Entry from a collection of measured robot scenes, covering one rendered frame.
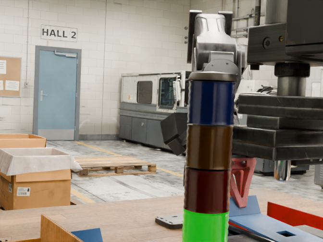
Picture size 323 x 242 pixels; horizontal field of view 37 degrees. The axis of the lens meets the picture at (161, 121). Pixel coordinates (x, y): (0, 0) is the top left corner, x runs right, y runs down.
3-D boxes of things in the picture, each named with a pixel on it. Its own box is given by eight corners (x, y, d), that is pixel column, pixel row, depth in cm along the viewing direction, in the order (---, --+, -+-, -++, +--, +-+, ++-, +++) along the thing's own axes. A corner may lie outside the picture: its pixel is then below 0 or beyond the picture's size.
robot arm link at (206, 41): (245, 47, 80) (230, 6, 107) (190, 44, 80) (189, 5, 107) (238, 115, 85) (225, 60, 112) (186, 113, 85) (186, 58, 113)
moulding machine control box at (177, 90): (170, 100, 963) (171, 81, 961) (180, 101, 974) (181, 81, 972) (175, 101, 947) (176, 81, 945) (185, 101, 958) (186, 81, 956)
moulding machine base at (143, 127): (117, 140, 1223) (118, 101, 1217) (153, 140, 1271) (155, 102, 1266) (261, 177, 740) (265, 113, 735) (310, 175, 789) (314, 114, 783)
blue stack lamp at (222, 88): (214, 121, 42) (216, 83, 42) (243, 125, 39) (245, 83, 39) (178, 121, 40) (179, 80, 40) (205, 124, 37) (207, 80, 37)
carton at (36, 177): (82, 214, 411) (84, 155, 408) (6, 221, 380) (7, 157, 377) (58, 198, 468) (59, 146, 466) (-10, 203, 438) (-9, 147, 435)
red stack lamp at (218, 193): (210, 201, 43) (212, 163, 42) (239, 211, 39) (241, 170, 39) (174, 205, 41) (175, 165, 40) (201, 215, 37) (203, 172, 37)
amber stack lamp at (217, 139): (212, 162, 42) (214, 123, 42) (241, 168, 39) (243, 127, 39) (176, 163, 40) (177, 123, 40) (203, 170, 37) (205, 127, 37)
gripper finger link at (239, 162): (234, 206, 72) (220, 146, 75) (206, 216, 78) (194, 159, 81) (268, 202, 76) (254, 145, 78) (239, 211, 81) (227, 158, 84)
